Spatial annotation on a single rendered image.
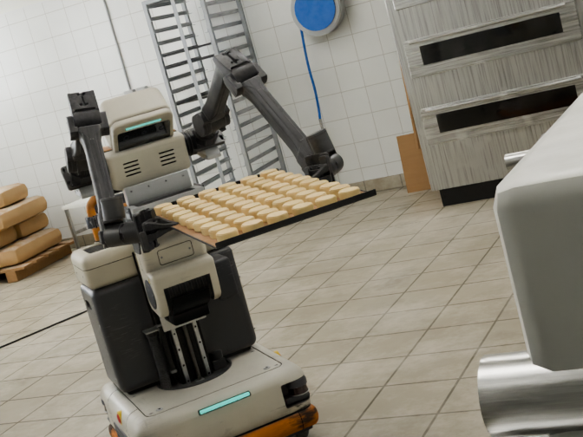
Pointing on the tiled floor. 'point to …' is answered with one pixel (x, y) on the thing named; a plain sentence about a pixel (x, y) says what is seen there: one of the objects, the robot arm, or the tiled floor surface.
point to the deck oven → (485, 82)
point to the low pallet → (37, 262)
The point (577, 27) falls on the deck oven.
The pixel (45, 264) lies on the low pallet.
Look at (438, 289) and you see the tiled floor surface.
